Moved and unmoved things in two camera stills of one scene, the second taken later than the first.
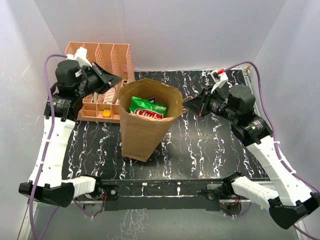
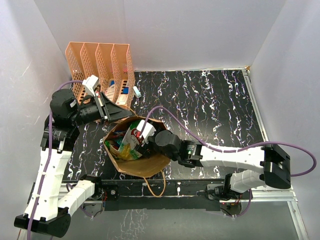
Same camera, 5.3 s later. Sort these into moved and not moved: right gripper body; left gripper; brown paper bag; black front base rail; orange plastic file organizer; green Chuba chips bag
Moved: brown paper bag; green Chuba chips bag; left gripper; right gripper body
Not moved: black front base rail; orange plastic file organizer
